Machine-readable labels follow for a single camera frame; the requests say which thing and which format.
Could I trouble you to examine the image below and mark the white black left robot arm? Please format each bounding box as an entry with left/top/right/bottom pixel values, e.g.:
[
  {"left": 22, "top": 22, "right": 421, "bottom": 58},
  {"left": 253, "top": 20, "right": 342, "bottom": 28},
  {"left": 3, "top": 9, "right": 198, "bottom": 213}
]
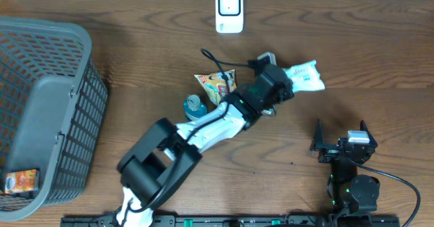
[{"left": 116, "top": 64, "right": 294, "bottom": 226}]

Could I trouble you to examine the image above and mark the grey plastic basket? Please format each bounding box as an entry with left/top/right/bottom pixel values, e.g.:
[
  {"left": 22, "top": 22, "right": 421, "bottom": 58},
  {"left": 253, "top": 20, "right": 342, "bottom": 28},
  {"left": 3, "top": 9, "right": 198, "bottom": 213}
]
[{"left": 1, "top": 16, "right": 109, "bottom": 222}]

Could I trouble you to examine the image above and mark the blue clear plastic bottle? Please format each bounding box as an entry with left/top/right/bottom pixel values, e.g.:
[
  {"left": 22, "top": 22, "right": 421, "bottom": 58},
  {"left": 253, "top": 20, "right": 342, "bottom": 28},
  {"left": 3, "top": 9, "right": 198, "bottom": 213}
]
[{"left": 183, "top": 94, "right": 208, "bottom": 121}]

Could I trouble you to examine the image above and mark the green wet wipes pack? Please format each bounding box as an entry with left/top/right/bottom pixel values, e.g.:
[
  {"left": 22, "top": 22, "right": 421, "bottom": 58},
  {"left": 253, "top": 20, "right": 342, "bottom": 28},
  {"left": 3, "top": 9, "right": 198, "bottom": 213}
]
[{"left": 283, "top": 60, "right": 325, "bottom": 93}]

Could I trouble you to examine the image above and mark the yellow snack bag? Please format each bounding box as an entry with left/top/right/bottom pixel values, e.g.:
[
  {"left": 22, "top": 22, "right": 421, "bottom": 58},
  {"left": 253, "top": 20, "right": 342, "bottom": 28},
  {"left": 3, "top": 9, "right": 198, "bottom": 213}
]
[{"left": 194, "top": 69, "right": 237, "bottom": 106}]

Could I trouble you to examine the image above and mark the white barcode scanner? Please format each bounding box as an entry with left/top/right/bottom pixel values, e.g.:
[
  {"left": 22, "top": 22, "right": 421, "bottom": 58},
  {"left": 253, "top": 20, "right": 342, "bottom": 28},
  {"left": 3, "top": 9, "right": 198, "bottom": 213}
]
[{"left": 215, "top": 0, "right": 244, "bottom": 34}]

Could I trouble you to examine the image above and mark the dark green round-logo packet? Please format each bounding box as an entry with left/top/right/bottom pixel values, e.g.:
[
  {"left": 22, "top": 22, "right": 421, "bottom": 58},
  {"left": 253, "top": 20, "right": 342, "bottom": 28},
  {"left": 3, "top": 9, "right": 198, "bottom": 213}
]
[{"left": 261, "top": 106, "right": 277, "bottom": 117}]

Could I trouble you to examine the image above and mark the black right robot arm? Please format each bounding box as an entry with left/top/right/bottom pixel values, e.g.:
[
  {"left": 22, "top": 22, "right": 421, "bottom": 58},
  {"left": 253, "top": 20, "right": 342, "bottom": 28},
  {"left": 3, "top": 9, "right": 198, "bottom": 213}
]
[{"left": 309, "top": 121, "right": 380, "bottom": 226}]

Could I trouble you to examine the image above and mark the orange tissue pack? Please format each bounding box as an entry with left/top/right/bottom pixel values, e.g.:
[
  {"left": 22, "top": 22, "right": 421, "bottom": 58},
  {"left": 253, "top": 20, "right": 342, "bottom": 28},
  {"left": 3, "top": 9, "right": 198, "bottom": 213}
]
[{"left": 4, "top": 169, "right": 39, "bottom": 194}]

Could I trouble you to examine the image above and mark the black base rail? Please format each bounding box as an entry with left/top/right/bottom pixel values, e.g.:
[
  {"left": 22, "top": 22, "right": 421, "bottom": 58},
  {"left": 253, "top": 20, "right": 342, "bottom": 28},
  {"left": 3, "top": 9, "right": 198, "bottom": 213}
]
[{"left": 60, "top": 213, "right": 400, "bottom": 227}]

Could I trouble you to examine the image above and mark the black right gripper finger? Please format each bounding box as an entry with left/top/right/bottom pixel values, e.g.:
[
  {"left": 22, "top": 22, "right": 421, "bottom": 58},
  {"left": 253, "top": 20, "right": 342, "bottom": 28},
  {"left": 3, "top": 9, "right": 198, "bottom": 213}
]
[
  {"left": 309, "top": 119, "right": 324, "bottom": 151},
  {"left": 360, "top": 120, "right": 378, "bottom": 148}
]

